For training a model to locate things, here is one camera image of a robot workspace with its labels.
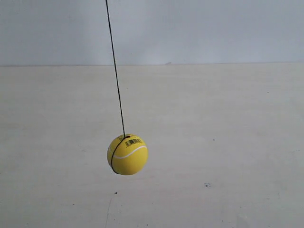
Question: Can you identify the black hanging string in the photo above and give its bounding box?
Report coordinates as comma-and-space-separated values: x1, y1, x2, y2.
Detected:
105, 0, 127, 137

